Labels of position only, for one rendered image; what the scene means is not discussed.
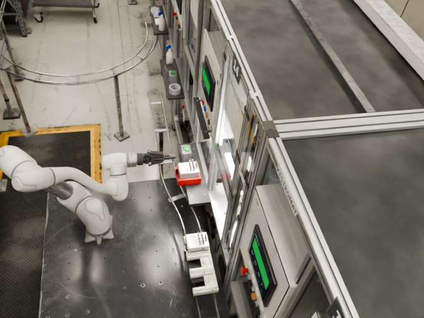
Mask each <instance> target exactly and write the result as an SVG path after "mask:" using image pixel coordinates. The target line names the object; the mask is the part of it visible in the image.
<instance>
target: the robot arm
mask: <svg viewBox="0 0 424 318"><path fill-rule="evenodd" d="M174 158H175V153H173V154H164V153H163V152H162V151H150V150H148V152H147V153H144V154H142V153H137V154H136V153H127V154H126V153H110V154H107V155H104V156H103V157H102V158H101V167H102V169H104V170H109V174H110V178H109V179H107V180H106V181H105V183H104V184H100V183H99V182H97V181H95V180H94V179H92V178H91V177H89V176H88V175H87V174H85V173H83V172H82V171H80V170H78V169H76V168H72V167H45V168H42V167H41V166H39V165H37V162H36V161H35V160H34V159H33V158H32V157H31V156H30V155H28V154H27V153H25V152H24V151H23V150H21V149H19V148H18V147H16V146H11V145H7V146H3V147H2V148H0V169H1V170H2V171H3V172H4V173H5V174H6V175H7V176H8V177H9V178H10V179H11V183H12V186H13V187H14V189H15V190H17V191H20V192H33V191H39V190H42V189H43V190H45V191H47V192H49V193H51V194H53V195H55V196H57V200H58V201H59V202H60V203H61V204H62V205H64V206H65V207H67V208H68V209H70V210H71V211H72V212H73V213H75V214H76V215H77V216H78V217H79V219H80V220H81V221H82V222H83V224H85V227H86V236H85V242H86V243H88V242H91V241H97V245H98V246H100V245H101V244H102V240H106V239H109V240H112V239H113V238H114V235H113V231H112V220H113V216H112V215H110V214H109V209H108V207H107V205H106V204H105V202H104V201H102V200H101V199H99V198H97V197H93V196H92V194H91V193H90V192H89V191H87V190H86V189H85V188H84V187H83V186H82V185H80V184H83V185H84V186H86V187H88V188H89V189H91V190H93V191H95V192H98V193H101V194H109V195H111V196H112V198H113V199H114V200H115V201H123V200H125V198H126V197H127V195H128V189H129V188H128V179H127V172H126V170H127V167H128V168H129V167H136V165H143V164H148V166H149V167H150V166H152V165H155V164H158V163H163V161H164V160H169V159H174ZM67 179H72V180H75V181H77V182H74V181H67V182H65V181H64V180H67ZM78 182H79V183H80V184H79V183H78Z"/></svg>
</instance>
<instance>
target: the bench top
mask: <svg viewBox="0 0 424 318"><path fill-rule="evenodd" d="M164 182H165V185H166V187H167V190H168V192H169V194H170V196H171V197H174V196H178V195H180V194H183V192H182V191H181V189H180V187H179V186H178V185H177V179H176V177H175V178H169V179H164ZM84 188H85V189H86V190H87V191H89V192H90V193H91V194H92V196H93V197H97V198H99V199H101V200H102V201H104V202H105V204H106V205H107V207H108V209H109V214H110V215H112V216H113V220H112V231H113V235H114V238H113V239H112V240H109V239H106V240H102V244H101V245H100V246H98V245H97V241H91V242H88V243H86V242H85V236H86V227H85V224H83V222H82V221H81V220H80V219H79V217H78V216H77V215H76V214H75V213H73V212H72V211H71V210H70V209H68V208H67V207H65V206H64V205H62V204H61V203H60V202H59V201H58V200H57V196H55V195H53V194H51V193H49V192H48V194H47V211H46V219H45V236H44V253H43V261H42V278H41V289H40V306H39V313H38V318H199V315H198V311H197V305H196V298H195V297H194V296H193V292H192V289H193V286H192V285H191V279H190V275H189V267H188V263H187V258H186V253H184V249H186V245H185V244H184V241H183V238H184V233H183V228H182V224H181V222H180V219H179V216H178V214H177V212H176V210H175V208H174V206H173V204H172V202H169V200H168V198H169V196H168V194H167V192H166V190H165V188H164V186H163V182H162V180H161V179H156V180H145V181H138V182H128V188H129V189H128V195H127V197H126V198H125V200H123V201H115V200H114V199H113V198H112V196H111V195H109V194H101V193H98V192H95V191H93V190H91V189H89V188H88V187H84ZM174 203H175V205H176V207H177V209H178V211H179V213H180V216H181V218H182V221H183V223H184V227H185V233H186V235H188V234H193V233H198V232H199V228H198V225H197V221H196V218H195V216H194V213H193V211H192V209H191V207H189V203H188V202H187V199H186V198H185V197H183V198H181V199H178V200H175V201H174ZM53 207H56V208H55V209H53ZM193 208H194V211H195V212H196V215H197V218H198V220H199V224H200V227H201V231H202V232H206V234H207V237H208V242H209V249H210V253H211V258H212V261H213V266H214V270H215V275H216V280H217V284H218V289H219V290H218V293H215V296H216V301H217V305H218V310H219V314H220V318H230V314H229V310H228V305H227V300H226V297H225V292H224V289H223V284H222V280H221V276H220V270H219V267H218V262H217V259H216V254H215V249H214V245H213V241H212V238H211V232H210V229H209V224H208V219H207V216H206V211H205V207H204V205H203V206H193ZM197 297H198V301H199V308H200V311H201V318H210V317H217V313H216V308H215V302H214V298H213V294H212V293H211V294H206V295H199V296H197Z"/></svg>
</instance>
